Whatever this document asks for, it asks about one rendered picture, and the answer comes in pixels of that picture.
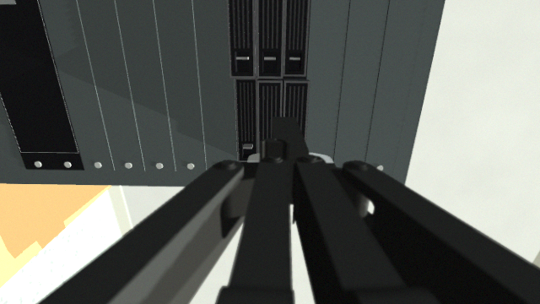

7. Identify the black server rack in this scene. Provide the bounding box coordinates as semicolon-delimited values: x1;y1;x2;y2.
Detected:
0;0;446;187

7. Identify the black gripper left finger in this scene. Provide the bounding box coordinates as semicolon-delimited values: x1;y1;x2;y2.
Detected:
36;117;295;304

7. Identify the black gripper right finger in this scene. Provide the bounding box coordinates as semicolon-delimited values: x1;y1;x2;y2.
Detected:
284;117;540;304

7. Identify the tan flat board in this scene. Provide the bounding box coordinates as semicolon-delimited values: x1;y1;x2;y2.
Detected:
0;184;111;288

